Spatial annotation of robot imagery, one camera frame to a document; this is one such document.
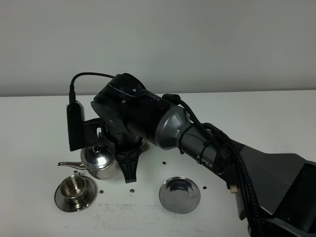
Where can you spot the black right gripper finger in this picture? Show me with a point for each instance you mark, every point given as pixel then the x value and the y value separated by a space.
pixel 128 161

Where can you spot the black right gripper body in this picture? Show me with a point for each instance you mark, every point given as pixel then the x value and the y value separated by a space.
pixel 97 133

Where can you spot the stainless steel teapot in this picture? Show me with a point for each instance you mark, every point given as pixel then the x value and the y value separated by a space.
pixel 100 161

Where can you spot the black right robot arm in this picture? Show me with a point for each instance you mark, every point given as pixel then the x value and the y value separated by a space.
pixel 275 192

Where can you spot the near stainless steel teacup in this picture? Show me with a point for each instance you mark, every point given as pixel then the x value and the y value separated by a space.
pixel 74 186

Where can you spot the steel teapot saucer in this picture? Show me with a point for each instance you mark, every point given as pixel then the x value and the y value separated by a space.
pixel 179 195

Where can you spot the near stainless steel saucer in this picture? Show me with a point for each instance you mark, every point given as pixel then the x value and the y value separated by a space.
pixel 77 204

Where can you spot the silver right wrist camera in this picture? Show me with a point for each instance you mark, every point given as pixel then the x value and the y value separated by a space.
pixel 75 120

